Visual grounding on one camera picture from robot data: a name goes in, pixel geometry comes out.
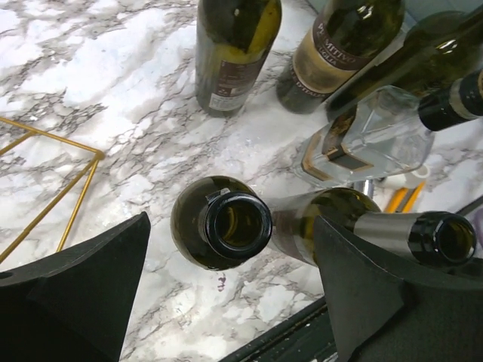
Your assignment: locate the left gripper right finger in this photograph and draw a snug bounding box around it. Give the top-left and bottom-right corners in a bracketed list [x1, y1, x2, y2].
[314, 216, 482, 361]

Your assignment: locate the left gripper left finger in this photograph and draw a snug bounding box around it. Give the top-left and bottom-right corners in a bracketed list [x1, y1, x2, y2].
[1, 212, 151, 361]

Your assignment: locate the green wine bottle front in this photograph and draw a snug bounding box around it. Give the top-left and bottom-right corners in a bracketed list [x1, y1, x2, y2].
[266, 187, 476, 268]

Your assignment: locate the green wine bottle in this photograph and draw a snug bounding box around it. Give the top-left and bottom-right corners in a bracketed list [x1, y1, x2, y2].
[195, 0, 282, 118]
[266, 187, 476, 268]
[171, 176, 272, 271]

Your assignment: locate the clear square liquor bottle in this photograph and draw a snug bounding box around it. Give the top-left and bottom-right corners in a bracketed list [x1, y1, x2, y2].
[294, 86, 435, 188]

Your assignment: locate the green wine bottle back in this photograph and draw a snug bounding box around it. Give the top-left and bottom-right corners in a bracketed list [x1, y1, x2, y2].
[195, 0, 282, 118]

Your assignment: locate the dark wine bottle right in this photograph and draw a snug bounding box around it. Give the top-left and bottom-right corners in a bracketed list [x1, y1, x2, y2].
[326, 6, 482, 125]

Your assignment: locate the wine bottle cream label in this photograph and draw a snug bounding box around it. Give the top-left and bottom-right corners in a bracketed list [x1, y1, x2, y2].
[276, 0, 405, 115]

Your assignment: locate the yellow utility knife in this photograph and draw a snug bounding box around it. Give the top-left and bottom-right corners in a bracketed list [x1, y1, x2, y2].
[384, 182, 426, 213]

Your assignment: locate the white plastic pipe fitting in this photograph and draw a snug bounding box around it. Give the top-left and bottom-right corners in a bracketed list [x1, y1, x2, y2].
[379, 164, 430, 190]

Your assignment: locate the chrome faucet handle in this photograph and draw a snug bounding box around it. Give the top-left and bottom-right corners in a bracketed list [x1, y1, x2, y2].
[352, 179, 374, 198]

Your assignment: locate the gold wire wine rack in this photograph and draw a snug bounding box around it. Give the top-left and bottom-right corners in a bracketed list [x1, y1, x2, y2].
[0, 116, 106, 265]

